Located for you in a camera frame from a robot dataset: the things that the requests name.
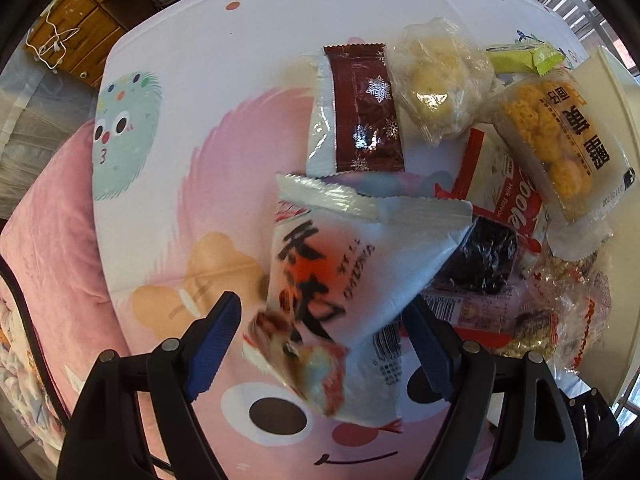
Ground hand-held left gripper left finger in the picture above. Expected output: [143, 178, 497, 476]
[57, 291, 243, 480]

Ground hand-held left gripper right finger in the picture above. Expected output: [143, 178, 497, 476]
[402, 300, 583, 480]

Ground clear packet of black snack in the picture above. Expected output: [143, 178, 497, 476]
[420, 215, 526, 351]

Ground white snack packet black characters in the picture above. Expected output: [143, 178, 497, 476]
[242, 174, 473, 433]

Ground clear red print brittle packet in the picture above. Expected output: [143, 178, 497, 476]
[500, 245, 613, 376]

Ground red white snack packet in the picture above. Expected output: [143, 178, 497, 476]
[435, 127, 546, 256]

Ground white grey snack packet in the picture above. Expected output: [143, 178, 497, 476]
[306, 57, 351, 176]

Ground yellow puff ball snack packet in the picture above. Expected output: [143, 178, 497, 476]
[492, 65, 638, 226]

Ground dark red snowflake snack packet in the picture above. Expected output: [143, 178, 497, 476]
[322, 42, 406, 173]

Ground clear bag of yellow cookies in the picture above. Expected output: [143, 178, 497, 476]
[390, 16, 498, 147]

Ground green snack packet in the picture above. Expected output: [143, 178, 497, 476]
[485, 42, 566, 77]

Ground white plastic bin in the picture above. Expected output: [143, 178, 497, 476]
[550, 45, 640, 416]

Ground colourful quilt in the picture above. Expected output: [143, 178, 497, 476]
[0, 280, 66, 441]

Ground pink blanket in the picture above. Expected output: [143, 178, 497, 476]
[0, 120, 131, 480]

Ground wooden desk with drawers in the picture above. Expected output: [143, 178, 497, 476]
[25, 0, 166, 88]

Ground metal window grille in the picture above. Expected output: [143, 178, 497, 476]
[470, 0, 640, 66]

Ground black cable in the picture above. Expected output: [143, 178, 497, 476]
[0, 255, 71, 421]

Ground white cable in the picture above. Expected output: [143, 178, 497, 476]
[27, 0, 83, 68]

